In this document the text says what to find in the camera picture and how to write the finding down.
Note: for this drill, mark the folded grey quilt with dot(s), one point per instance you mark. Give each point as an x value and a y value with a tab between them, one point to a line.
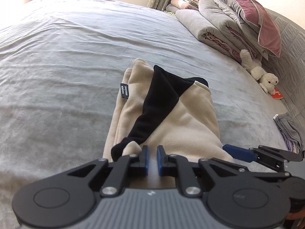
242	37
207	33

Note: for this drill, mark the upper folded grey quilt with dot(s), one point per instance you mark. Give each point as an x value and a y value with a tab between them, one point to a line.
242	37

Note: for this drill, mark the light grey patterned quilt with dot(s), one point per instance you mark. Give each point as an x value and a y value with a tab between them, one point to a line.
230	12

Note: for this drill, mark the grey bed sheet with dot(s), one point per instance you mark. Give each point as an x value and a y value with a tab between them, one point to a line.
62	62

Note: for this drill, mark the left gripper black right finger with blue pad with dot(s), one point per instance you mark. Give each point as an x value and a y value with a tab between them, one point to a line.
232	195

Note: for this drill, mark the grey folded garment pile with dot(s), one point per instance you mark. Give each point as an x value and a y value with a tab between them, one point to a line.
291	131

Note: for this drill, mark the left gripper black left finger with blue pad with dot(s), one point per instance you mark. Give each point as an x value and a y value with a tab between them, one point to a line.
67	198

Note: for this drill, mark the red paperback book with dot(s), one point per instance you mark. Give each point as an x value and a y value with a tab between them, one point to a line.
277	94

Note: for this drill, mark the white plush toy dog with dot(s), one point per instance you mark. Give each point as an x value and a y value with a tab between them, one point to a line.
266	80

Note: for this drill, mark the grey quilted headboard cover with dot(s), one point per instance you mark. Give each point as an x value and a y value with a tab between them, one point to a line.
289	67

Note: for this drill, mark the lower folded grey quilt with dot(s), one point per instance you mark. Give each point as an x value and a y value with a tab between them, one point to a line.
207	33

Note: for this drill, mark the person right hand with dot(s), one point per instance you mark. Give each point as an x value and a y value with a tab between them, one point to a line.
296	215

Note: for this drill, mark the beige black raglan bear shirt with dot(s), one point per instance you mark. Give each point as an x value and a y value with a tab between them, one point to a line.
157	108

